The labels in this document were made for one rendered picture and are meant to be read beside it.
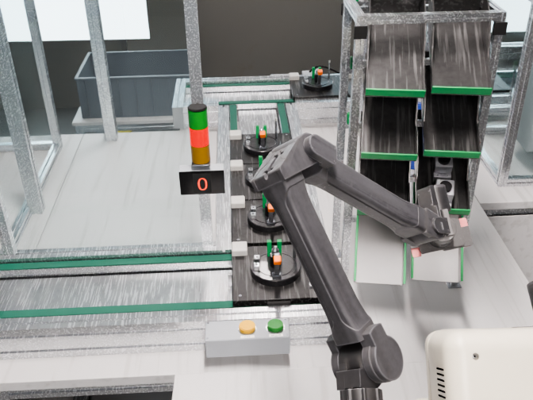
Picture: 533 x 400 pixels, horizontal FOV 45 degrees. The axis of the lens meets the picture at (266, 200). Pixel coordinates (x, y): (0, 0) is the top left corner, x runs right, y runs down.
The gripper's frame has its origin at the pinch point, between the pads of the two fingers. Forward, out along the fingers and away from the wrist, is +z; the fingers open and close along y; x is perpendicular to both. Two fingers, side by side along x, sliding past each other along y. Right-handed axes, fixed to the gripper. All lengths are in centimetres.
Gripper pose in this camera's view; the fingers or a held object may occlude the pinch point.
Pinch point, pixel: (437, 241)
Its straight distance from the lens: 165.8
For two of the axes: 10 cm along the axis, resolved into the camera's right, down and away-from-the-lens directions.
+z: 1.9, 2.0, 9.6
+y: -9.6, 2.2, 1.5
